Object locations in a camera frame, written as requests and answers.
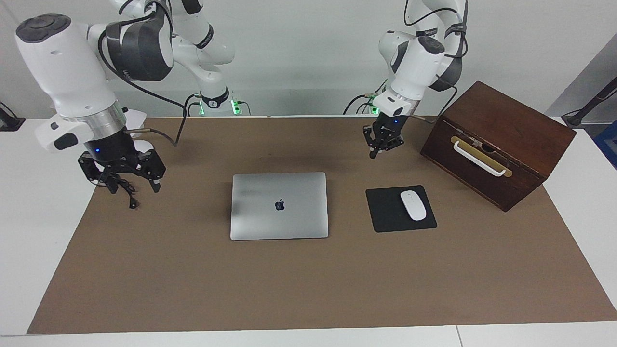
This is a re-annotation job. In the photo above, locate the dark brown wooden box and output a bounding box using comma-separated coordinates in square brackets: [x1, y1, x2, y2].
[420, 81, 577, 213]

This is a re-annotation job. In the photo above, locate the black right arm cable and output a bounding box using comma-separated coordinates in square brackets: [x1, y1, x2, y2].
[98, 0, 188, 147]

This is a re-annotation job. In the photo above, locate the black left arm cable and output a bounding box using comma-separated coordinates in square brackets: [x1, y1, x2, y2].
[404, 0, 469, 124]

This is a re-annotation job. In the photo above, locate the black stand with pole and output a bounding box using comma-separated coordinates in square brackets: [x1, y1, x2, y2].
[562, 76, 617, 128]

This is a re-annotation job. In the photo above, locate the brass handle backplate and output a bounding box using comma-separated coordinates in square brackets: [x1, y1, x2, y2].
[451, 136, 513, 178]

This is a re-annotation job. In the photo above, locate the black mouse pad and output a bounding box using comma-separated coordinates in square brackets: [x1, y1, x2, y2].
[365, 185, 438, 233]

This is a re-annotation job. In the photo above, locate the blue crate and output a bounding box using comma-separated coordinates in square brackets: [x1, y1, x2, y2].
[594, 120, 617, 170]

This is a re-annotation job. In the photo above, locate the black left base cable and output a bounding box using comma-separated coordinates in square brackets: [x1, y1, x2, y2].
[343, 80, 386, 115]

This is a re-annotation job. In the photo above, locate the white desk lamp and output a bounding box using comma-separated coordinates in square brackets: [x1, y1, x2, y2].
[123, 108, 156, 154]

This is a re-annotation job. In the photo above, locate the brown table mat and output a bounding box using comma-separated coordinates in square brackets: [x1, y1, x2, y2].
[27, 116, 617, 334]

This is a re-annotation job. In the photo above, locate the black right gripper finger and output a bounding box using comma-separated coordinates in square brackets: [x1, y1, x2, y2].
[137, 149, 167, 193]
[78, 153, 119, 194]

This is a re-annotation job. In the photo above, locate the black clamp base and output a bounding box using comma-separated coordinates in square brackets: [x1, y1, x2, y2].
[0, 101, 26, 132]

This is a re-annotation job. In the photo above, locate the black lamp power cable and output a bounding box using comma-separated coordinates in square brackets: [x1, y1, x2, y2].
[89, 164, 140, 210]

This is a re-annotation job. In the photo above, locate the white computer mouse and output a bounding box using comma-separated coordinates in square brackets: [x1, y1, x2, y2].
[400, 190, 428, 221]

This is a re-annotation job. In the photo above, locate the black right base cable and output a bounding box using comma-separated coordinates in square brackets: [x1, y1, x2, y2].
[183, 93, 202, 117]

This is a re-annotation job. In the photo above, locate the black base cable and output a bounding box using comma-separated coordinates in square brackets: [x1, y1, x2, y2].
[343, 80, 386, 115]
[183, 93, 202, 117]

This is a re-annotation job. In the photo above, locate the white box handle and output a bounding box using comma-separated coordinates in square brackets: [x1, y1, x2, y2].
[453, 140, 507, 177]

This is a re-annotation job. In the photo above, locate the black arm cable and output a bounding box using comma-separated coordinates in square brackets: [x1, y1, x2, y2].
[98, 0, 188, 147]
[404, 0, 469, 124]

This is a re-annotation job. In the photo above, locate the silver grey laptop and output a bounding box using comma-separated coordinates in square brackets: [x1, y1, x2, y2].
[230, 172, 329, 241]

